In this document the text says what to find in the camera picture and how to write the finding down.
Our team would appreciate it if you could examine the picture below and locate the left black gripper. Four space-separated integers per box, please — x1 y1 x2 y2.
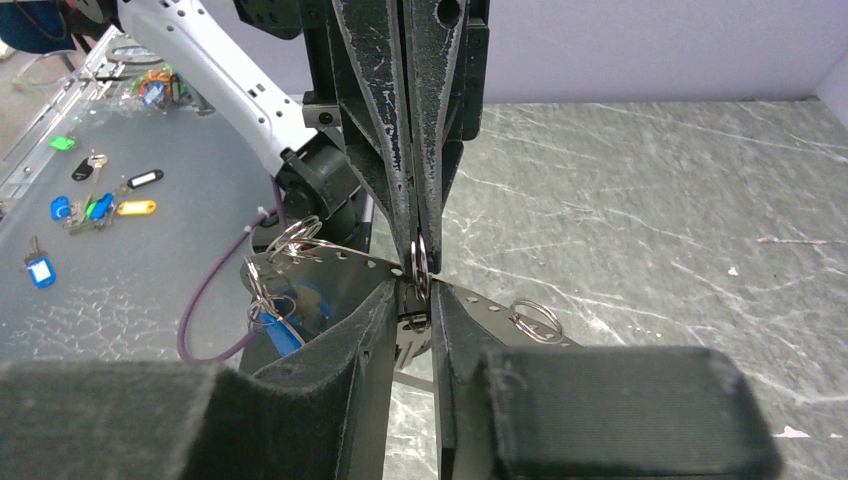
235 1 490 273

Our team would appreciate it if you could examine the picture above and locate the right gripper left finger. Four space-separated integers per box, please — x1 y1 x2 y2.
1 281 397 479

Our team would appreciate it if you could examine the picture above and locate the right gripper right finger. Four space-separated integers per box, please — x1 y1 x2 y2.
430 281 783 479

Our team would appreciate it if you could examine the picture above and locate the blue key tag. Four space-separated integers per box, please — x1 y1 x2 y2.
258 285 333 357

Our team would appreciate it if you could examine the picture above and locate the small split keyring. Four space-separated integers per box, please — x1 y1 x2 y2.
410 233 431 299

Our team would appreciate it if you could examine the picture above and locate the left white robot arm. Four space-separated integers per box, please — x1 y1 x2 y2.
78 1 490 273

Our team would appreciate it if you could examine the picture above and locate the yellow key tag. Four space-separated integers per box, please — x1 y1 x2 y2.
116 200 157 216

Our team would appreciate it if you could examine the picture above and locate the black white key tag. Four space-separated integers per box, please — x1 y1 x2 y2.
114 169 164 197

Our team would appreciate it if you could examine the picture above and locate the blue green key bunch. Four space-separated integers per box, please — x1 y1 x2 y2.
50 192 116 236

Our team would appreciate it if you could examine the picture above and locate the blue tag key on floor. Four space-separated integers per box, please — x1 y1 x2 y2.
24 236 57 289

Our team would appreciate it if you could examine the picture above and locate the black key with tag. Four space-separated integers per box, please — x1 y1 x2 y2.
71 154 108 183

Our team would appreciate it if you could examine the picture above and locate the green key tag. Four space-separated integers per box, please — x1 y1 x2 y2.
48 135 79 152

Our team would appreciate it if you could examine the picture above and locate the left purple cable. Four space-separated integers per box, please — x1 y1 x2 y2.
175 178 289 364

